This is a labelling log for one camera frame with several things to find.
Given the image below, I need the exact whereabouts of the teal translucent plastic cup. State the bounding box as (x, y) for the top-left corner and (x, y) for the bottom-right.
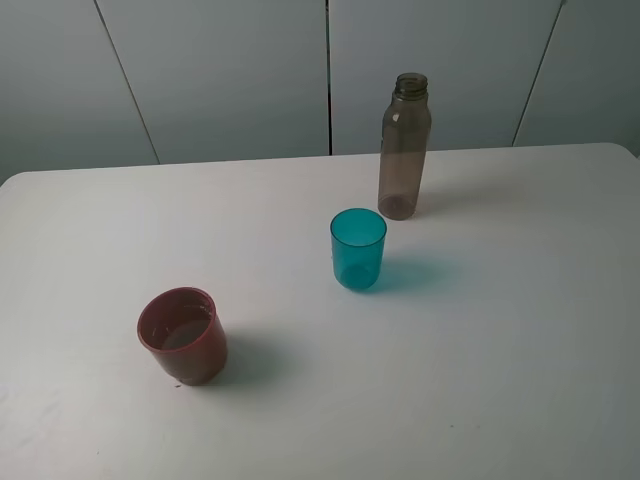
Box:
(330, 208), (387, 290)

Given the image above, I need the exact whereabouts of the grey translucent plastic bottle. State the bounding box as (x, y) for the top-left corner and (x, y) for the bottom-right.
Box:
(378, 72), (432, 221)

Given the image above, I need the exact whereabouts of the red plastic cup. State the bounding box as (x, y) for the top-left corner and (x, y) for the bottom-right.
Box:
(137, 287), (228, 386)

